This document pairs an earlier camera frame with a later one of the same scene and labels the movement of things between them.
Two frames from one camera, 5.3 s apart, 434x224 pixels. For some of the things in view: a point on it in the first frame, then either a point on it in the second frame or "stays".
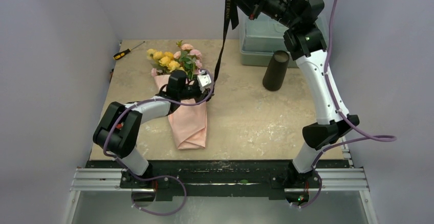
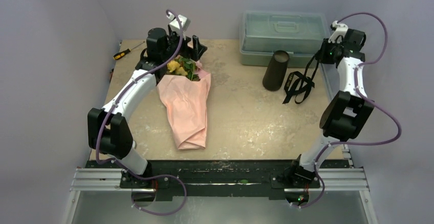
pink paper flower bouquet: [189, 119] stays
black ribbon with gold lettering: [231, 16] → [300, 84]
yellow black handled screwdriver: [117, 56] stays
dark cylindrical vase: [275, 72] stays
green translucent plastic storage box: [260, 37] stays
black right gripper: [257, 2] → [329, 51]
